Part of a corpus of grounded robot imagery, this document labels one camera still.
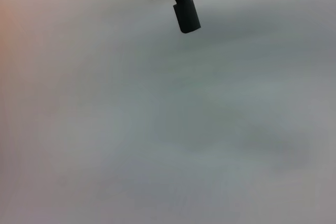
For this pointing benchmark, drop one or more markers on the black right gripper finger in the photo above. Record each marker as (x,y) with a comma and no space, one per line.
(187,16)

